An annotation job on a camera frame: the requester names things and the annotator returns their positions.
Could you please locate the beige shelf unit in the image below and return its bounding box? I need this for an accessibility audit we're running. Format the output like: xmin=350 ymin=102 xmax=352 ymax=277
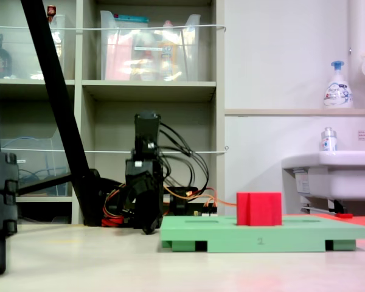
xmin=0 ymin=0 xmax=226 ymax=225

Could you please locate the large clear plastic bin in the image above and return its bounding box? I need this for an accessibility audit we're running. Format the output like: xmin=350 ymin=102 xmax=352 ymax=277
xmin=99 ymin=10 xmax=201 ymax=82

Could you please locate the clear bin with cables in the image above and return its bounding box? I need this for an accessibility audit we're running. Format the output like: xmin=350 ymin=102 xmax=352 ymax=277
xmin=0 ymin=127 xmax=72 ymax=197

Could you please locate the black tripod brace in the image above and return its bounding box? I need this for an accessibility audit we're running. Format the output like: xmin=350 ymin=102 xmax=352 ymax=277
xmin=17 ymin=172 xmax=72 ymax=195

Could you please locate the notched black tripod leg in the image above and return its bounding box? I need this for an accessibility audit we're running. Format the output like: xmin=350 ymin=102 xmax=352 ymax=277
xmin=0 ymin=0 xmax=19 ymax=276

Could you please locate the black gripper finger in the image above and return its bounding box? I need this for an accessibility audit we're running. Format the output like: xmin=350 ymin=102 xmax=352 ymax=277
xmin=145 ymin=182 xmax=165 ymax=234
xmin=130 ymin=182 xmax=152 ymax=235

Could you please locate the red cross columnar block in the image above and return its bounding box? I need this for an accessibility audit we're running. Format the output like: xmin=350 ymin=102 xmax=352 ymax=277
xmin=236 ymin=191 xmax=283 ymax=227

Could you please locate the orange cable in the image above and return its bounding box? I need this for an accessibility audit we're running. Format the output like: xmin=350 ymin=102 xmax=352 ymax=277
xmin=212 ymin=196 xmax=238 ymax=208

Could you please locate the orange labelled bottle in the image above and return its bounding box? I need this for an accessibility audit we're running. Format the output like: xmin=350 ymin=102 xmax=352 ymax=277
xmin=158 ymin=19 xmax=179 ymax=80

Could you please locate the pink package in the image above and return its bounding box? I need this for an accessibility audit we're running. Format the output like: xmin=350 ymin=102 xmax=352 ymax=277
xmin=105 ymin=33 xmax=133 ymax=82

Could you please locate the dark glass bottle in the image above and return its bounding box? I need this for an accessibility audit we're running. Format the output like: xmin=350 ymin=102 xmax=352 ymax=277
xmin=0 ymin=33 xmax=13 ymax=79

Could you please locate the green shape hole board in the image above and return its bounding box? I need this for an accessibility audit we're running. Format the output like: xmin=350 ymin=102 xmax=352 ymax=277
xmin=159 ymin=215 xmax=365 ymax=253

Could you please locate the circuit board with wires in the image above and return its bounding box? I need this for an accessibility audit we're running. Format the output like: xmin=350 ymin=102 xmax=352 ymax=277
xmin=193 ymin=209 xmax=218 ymax=218

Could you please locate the small clear sanitizer bottle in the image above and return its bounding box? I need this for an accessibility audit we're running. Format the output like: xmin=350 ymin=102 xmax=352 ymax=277
xmin=321 ymin=127 xmax=338 ymax=152

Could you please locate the white foam soap dispenser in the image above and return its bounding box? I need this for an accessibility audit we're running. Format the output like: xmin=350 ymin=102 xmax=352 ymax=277
xmin=322 ymin=60 xmax=354 ymax=110

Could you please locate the black servo cable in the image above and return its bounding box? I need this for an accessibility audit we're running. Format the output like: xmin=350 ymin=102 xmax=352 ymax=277
xmin=158 ymin=121 xmax=210 ymax=198

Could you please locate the white cord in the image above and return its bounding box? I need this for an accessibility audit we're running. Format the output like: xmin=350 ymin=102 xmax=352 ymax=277
xmin=0 ymin=24 xmax=228 ymax=33
xmin=0 ymin=145 xmax=229 ymax=155

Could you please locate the white sink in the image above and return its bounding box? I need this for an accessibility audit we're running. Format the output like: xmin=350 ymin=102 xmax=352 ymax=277
xmin=281 ymin=150 xmax=365 ymax=202

